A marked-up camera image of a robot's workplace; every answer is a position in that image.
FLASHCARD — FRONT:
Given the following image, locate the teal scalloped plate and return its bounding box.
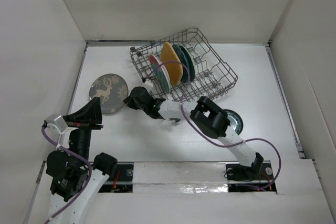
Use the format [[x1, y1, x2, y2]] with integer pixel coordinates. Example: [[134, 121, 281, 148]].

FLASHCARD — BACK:
[[172, 44, 195, 81]]

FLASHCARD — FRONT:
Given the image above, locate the grey plate with deer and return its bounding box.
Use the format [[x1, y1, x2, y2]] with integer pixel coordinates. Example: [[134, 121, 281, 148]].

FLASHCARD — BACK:
[[89, 73, 129, 115]]

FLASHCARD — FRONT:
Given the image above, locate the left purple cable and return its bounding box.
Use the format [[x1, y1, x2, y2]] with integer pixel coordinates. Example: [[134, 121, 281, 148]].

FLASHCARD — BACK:
[[39, 125, 93, 224]]

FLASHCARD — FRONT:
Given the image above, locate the square woven bamboo plate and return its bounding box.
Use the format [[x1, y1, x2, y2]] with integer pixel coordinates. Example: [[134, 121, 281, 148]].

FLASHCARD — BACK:
[[160, 42, 183, 87]]

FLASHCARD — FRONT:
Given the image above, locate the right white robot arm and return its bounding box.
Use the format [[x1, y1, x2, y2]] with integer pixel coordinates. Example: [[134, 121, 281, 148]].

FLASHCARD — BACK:
[[123, 87, 264, 178]]

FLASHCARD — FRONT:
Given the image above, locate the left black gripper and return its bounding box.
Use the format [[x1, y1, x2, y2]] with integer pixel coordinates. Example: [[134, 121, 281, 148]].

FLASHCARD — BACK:
[[64, 95, 104, 165]]

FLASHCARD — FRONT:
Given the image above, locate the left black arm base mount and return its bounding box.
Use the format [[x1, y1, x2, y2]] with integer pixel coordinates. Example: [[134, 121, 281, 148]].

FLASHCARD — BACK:
[[99, 162, 134, 193]]

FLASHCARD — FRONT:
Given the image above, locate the red plate with teal flower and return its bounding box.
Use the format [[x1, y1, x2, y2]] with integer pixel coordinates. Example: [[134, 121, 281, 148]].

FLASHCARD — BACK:
[[149, 54, 171, 94]]

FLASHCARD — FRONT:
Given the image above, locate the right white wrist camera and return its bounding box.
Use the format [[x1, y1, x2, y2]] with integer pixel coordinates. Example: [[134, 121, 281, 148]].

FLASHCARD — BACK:
[[141, 78, 154, 93]]

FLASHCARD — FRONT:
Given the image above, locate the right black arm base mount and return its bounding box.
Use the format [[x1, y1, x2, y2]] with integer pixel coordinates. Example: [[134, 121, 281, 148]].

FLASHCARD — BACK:
[[224, 161, 277, 193]]

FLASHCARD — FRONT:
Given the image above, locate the grey wire dish rack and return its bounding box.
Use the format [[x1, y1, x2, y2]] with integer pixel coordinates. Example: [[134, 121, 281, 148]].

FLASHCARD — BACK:
[[130, 28, 238, 101]]

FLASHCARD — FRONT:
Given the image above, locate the small blue patterned plate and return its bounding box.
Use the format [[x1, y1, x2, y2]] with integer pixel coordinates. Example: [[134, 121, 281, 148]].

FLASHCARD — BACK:
[[225, 109, 244, 135]]

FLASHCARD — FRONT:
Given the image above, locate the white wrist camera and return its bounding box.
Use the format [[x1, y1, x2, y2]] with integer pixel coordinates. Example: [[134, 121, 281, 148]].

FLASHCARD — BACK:
[[45, 114, 76, 135], [141, 78, 154, 93]]

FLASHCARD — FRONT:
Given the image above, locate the mint green floral plate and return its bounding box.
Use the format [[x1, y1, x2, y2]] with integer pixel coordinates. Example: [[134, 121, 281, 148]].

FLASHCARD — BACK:
[[179, 45, 195, 82]]

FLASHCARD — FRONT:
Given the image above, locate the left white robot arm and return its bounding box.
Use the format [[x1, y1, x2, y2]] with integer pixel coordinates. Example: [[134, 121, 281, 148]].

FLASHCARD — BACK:
[[41, 98, 118, 223]]

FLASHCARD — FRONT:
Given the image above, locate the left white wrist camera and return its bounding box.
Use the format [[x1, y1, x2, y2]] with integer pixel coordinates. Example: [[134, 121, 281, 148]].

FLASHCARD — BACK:
[[45, 114, 76, 135]]

